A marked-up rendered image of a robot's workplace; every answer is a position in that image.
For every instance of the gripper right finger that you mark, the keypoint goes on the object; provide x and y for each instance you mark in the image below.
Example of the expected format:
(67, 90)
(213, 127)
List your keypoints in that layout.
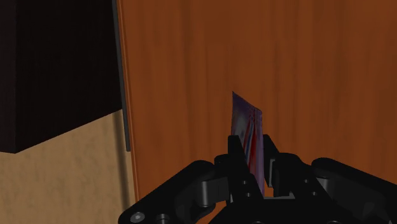
(341, 183)

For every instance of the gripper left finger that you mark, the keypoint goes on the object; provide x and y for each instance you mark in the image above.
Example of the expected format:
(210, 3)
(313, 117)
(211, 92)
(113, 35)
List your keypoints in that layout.
(238, 173)

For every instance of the purple book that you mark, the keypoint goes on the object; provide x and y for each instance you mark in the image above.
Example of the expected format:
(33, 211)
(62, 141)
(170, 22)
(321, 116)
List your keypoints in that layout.
(248, 124)

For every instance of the brown wooden table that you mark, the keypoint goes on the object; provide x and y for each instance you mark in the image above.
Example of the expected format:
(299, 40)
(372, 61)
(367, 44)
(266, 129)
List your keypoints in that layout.
(310, 62)

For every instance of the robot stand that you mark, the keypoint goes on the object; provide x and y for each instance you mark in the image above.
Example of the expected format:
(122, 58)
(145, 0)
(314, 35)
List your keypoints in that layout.
(62, 62)

